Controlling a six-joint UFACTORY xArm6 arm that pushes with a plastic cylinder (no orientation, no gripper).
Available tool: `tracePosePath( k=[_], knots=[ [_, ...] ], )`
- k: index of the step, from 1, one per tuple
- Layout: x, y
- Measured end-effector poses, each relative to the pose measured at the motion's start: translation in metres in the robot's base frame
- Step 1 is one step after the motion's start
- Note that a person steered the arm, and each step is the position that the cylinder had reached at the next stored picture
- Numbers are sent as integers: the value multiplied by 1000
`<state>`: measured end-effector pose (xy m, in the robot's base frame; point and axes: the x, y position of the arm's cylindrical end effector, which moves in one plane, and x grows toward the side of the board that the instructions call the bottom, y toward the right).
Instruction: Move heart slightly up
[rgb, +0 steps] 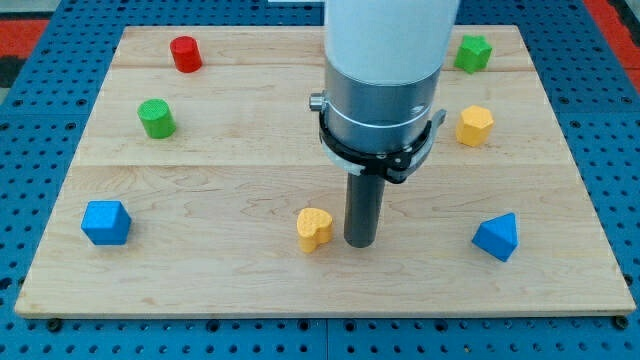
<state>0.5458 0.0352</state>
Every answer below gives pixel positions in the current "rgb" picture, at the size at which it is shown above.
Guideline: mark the blue cube block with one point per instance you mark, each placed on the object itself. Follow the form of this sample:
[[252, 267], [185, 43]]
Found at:
[[106, 222]]

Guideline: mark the green cylinder block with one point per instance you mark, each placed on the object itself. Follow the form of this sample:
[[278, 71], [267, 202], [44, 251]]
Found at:
[[156, 118]]

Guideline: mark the red cylinder block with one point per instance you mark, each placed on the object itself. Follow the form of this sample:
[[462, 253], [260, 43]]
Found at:
[[185, 53]]

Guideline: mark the light wooden board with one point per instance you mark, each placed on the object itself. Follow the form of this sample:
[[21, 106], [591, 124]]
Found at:
[[214, 206]]

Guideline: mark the yellow hexagon block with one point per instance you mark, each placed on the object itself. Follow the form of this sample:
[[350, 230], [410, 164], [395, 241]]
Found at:
[[474, 126]]

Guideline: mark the yellow heart block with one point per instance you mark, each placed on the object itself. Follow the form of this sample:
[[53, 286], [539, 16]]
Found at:
[[314, 228]]

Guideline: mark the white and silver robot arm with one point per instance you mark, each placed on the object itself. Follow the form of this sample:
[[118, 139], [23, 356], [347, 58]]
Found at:
[[383, 59]]

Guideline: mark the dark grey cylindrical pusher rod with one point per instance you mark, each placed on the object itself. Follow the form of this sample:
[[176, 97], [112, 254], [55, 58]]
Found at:
[[363, 203]]

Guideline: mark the blue triangular prism block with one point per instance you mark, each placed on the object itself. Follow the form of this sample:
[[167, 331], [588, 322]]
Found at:
[[498, 236]]

